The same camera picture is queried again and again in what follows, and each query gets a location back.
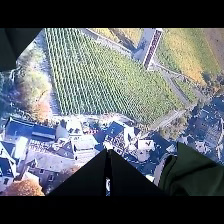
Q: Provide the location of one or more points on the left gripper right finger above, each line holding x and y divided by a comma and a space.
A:
128, 181

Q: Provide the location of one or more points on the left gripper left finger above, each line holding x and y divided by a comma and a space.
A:
88, 180

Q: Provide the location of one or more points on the dark green garment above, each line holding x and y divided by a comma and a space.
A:
191, 175

